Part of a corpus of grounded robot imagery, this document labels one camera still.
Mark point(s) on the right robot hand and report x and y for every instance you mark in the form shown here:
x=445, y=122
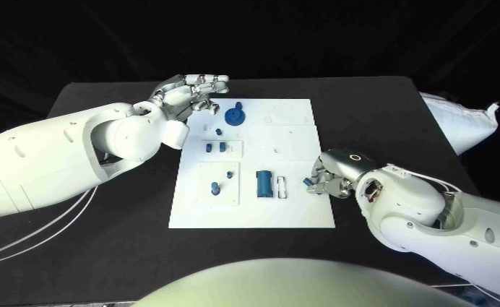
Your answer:
x=343, y=166

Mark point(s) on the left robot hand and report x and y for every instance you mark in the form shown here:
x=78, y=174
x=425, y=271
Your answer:
x=176, y=95

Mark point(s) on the blue plug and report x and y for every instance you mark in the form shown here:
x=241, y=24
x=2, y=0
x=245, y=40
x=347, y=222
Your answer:
x=208, y=147
x=222, y=146

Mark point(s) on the long blue cylinder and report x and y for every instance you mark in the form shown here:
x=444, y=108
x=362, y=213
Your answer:
x=264, y=183

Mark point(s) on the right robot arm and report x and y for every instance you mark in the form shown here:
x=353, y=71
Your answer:
x=409, y=204

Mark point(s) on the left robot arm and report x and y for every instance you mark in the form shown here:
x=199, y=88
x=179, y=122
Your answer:
x=58, y=150

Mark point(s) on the white task board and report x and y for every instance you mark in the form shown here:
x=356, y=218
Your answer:
x=281, y=212

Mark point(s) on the blue gear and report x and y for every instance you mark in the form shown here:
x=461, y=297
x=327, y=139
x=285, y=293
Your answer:
x=233, y=118

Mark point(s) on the white sack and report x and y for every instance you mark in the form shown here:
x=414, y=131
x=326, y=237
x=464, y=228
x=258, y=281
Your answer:
x=457, y=125

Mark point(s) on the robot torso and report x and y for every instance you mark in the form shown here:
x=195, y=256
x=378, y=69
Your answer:
x=293, y=285

